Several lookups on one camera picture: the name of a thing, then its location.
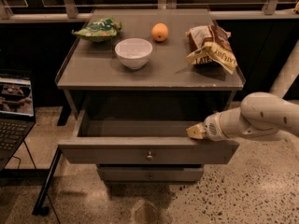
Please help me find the brown and yellow snack bag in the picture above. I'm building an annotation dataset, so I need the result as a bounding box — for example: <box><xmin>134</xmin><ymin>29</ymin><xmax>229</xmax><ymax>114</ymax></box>
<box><xmin>185</xmin><ymin>25</ymin><xmax>237</xmax><ymax>74</ymax></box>

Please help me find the white ceramic bowl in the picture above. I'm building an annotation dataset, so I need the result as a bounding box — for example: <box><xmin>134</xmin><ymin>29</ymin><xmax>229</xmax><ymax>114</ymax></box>
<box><xmin>115</xmin><ymin>38</ymin><xmax>153</xmax><ymax>69</ymax></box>

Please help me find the grey bottom drawer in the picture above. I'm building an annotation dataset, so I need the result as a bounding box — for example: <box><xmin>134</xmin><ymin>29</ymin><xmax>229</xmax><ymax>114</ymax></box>
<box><xmin>97</xmin><ymin>166</ymin><xmax>204</xmax><ymax>182</ymax></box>

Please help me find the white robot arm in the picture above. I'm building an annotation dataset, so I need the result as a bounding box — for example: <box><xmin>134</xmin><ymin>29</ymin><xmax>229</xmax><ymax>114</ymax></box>
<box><xmin>186</xmin><ymin>41</ymin><xmax>299</xmax><ymax>141</ymax></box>

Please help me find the orange fruit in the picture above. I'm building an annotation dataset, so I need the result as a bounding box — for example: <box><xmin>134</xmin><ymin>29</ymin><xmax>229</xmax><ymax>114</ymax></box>
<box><xmin>151</xmin><ymin>23</ymin><xmax>168</xmax><ymax>42</ymax></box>

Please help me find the metal railing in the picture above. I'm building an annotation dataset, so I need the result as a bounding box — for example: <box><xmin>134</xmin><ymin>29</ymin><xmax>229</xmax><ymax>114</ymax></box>
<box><xmin>0</xmin><ymin>0</ymin><xmax>299</xmax><ymax>23</ymax></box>

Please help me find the black laptop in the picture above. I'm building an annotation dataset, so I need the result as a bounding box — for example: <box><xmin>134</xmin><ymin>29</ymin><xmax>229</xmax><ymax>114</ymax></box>
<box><xmin>0</xmin><ymin>71</ymin><xmax>36</xmax><ymax>170</ymax></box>

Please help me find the black laptop stand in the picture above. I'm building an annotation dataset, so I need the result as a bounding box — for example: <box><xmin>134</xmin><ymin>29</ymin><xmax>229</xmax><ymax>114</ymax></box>
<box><xmin>0</xmin><ymin>143</ymin><xmax>62</xmax><ymax>224</ymax></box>

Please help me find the grey drawer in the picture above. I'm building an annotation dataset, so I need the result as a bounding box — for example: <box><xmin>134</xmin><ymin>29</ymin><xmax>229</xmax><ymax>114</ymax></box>
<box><xmin>58</xmin><ymin>110</ymin><xmax>239</xmax><ymax>165</ymax></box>
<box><xmin>97</xmin><ymin>166</ymin><xmax>204</xmax><ymax>182</ymax></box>

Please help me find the grey drawer cabinet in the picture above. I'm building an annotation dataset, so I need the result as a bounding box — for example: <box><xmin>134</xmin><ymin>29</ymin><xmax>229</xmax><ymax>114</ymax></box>
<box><xmin>56</xmin><ymin>9</ymin><xmax>244</xmax><ymax>168</ymax></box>

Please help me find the green chip bag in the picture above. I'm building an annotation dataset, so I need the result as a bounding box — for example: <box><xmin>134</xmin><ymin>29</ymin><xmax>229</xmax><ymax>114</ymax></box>
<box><xmin>72</xmin><ymin>18</ymin><xmax>122</xmax><ymax>42</ymax></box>

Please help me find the grey top drawer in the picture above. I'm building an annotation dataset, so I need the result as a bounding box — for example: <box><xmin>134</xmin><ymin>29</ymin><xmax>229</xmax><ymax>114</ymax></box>
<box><xmin>58</xmin><ymin>110</ymin><xmax>239</xmax><ymax>165</ymax></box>

